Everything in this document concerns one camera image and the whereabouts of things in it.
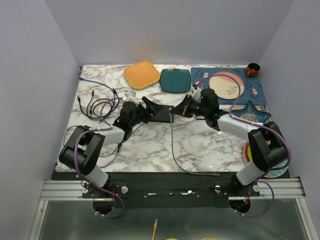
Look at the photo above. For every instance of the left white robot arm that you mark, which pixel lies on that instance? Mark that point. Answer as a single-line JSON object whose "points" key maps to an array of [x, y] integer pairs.
{"points": [[82, 150]]}

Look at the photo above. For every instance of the pink and cream plate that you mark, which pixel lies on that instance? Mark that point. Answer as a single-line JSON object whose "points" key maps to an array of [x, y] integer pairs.
{"points": [[226, 85]]}

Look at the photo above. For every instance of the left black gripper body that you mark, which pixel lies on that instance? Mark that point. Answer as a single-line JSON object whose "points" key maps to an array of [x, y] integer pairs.
{"points": [[140, 116]]}

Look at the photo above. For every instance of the black network switch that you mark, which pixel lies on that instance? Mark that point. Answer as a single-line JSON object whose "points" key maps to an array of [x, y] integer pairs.
{"points": [[163, 116]]}

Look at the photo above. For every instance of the silver spoon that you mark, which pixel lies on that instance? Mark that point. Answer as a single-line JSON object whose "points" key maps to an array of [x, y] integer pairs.
{"points": [[255, 94]]}

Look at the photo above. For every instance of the orange woven square mat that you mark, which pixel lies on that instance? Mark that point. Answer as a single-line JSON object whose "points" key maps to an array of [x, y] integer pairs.
{"points": [[141, 75]]}

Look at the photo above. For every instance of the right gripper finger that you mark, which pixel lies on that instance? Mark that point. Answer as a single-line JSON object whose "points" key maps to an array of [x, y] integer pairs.
{"points": [[182, 110], [188, 100]]}

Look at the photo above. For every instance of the teal square plate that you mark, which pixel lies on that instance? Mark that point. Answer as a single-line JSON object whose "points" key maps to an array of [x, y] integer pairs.
{"points": [[175, 81]]}

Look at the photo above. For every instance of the aluminium rail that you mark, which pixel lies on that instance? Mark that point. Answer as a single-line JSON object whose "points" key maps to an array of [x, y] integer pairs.
{"points": [[71, 190]]}

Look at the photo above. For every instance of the red lacquer cup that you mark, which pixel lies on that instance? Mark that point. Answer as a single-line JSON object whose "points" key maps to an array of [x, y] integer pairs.
{"points": [[252, 70]]}

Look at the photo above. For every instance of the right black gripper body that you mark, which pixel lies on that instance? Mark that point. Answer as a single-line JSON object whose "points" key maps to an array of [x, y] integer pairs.
{"points": [[200, 110]]}

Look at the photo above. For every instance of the lime green plate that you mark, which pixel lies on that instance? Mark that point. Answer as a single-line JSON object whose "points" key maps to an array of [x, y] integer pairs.
{"points": [[249, 154]]}

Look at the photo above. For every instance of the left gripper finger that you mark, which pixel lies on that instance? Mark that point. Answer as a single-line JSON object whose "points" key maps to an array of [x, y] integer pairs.
{"points": [[151, 107], [148, 115]]}

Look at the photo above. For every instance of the silver fork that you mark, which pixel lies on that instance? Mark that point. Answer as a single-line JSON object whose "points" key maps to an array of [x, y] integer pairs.
{"points": [[205, 77]]}

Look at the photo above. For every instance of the blue star-shaped dish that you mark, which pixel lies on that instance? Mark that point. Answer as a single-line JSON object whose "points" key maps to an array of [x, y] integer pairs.
{"points": [[251, 113]]}

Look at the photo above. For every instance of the teal patterned plate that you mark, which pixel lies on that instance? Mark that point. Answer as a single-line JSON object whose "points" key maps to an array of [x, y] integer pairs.
{"points": [[273, 173]]}

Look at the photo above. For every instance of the black mounting base plate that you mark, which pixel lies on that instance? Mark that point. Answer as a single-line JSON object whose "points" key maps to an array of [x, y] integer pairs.
{"points": [[168, 190]]}

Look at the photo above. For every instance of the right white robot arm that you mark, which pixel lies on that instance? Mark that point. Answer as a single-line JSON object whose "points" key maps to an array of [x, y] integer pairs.
{"points": [[267, 145]]}

